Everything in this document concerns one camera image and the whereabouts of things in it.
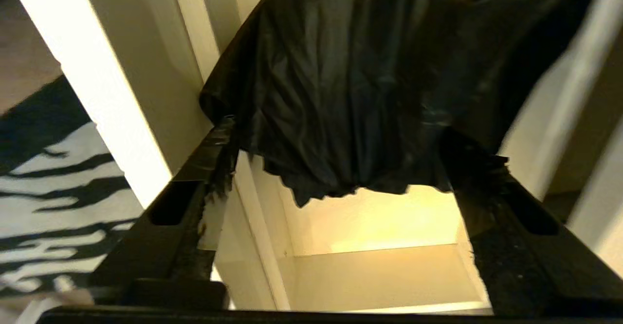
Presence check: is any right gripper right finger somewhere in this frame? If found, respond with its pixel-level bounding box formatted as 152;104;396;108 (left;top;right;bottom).
440;127;623;316

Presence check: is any black and white zebra rug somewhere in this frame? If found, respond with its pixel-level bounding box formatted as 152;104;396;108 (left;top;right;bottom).
0;75;147;310

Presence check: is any black umbrella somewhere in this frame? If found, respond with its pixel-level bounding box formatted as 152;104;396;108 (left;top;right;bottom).
198;0;603;209

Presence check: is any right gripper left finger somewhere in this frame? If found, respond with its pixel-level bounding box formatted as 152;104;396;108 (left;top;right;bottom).
88;115;240;311

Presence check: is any white cabinet drawer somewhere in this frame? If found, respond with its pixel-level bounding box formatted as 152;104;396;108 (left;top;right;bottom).
4;0;493;315

